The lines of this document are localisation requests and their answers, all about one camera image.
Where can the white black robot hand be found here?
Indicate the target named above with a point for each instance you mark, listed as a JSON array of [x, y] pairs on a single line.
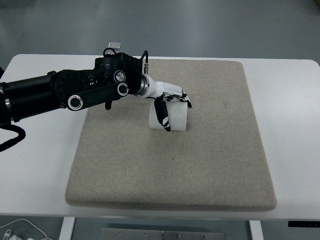
[[155, 89]]

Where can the white plastic cup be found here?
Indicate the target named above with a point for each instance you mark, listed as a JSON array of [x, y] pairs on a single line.
[[177, 116]]

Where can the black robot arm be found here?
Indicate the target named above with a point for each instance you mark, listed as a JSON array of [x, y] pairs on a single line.
[[114, 76]]

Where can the beige felt mat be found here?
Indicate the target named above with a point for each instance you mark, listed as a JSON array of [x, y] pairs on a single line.
[[218, 163]]

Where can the small clear floor plate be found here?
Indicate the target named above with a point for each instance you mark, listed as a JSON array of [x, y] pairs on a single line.
[[114, 45]]

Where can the black table control panel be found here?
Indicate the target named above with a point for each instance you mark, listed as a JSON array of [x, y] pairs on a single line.
[[304, 224]]

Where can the metal base plate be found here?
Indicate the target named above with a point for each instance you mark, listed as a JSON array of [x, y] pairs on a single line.
[[144, 234]]

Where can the white table leg frame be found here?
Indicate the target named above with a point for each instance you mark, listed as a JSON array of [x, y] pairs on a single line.
[[67, 228]]

